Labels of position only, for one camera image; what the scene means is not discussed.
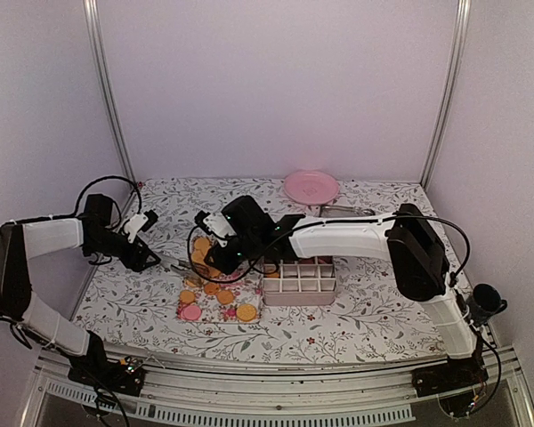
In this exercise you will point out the compartment tin box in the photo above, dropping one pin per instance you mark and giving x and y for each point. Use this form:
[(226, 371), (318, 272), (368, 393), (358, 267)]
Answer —
[(306, 282)]

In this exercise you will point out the round cream sandwich cookie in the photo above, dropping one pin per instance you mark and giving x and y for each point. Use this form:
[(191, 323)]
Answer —
[(246, 312)]

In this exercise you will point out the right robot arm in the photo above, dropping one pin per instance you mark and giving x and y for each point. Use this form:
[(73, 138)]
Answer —
[(245, 233)]

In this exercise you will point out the left aluminium post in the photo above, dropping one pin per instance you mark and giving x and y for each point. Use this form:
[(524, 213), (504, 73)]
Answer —
[(93, 24)]

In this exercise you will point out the pink round cookie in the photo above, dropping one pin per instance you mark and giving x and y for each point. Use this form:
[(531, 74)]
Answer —
[(190, 313)]

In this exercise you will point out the aluminium post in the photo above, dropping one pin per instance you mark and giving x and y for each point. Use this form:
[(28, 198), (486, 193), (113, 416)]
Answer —
[(457, 48), (93, 24)]

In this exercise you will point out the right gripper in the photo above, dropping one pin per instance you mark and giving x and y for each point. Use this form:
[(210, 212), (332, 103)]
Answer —
[(222, 266)]

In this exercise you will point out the floral tablecloth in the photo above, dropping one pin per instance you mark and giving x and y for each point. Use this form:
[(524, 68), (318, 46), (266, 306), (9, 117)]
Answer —
[(369, 321)]

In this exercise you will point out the metal tin lid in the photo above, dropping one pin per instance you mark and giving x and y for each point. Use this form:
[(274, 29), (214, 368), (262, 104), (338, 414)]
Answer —
[(342, 211)]

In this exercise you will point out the right aluminium post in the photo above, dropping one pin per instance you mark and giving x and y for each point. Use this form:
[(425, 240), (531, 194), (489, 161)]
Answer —
[(457, 48)]

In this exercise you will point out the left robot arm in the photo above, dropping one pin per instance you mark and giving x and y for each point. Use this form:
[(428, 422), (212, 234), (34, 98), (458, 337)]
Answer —
[(95, 227)]

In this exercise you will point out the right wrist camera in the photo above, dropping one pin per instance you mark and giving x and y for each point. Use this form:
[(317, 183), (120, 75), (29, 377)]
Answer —
[(216, 225)]

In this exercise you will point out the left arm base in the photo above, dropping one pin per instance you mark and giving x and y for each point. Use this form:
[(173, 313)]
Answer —
[(96, 370)]

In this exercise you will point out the floral cookie tray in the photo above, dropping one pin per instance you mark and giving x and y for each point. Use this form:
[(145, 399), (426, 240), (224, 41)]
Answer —
[(219, 301)]

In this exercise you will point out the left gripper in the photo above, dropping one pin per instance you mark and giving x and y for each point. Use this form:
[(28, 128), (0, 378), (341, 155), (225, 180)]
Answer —
[(138, 264)]

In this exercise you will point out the dark blue cup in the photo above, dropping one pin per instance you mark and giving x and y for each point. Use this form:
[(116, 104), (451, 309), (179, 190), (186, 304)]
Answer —
[(485, 302)]

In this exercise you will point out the pink plate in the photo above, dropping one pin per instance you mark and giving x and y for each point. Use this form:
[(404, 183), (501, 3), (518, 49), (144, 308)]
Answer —
[(311, 187)]

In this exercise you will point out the metal tongs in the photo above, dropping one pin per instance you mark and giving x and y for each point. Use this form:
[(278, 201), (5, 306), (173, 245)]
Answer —
[(193, 274)]

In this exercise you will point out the front aluminium rail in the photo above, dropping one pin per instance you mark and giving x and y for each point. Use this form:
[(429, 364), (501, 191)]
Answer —
[(190, 391)]

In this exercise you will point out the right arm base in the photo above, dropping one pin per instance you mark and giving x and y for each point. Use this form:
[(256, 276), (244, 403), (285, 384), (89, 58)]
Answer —
[(451, 375)]

